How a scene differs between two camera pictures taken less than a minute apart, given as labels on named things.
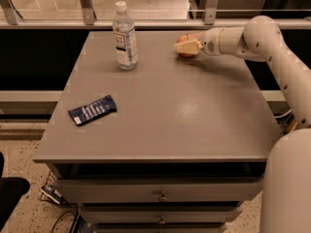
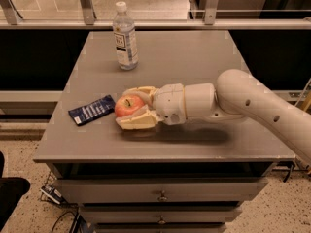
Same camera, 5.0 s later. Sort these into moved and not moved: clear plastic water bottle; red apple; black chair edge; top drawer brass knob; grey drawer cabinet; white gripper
Moved: white gripper; red apple
Not moved: black chair edge; grey drawer cabinet; clear plastic water bottle; top drawer brass knob
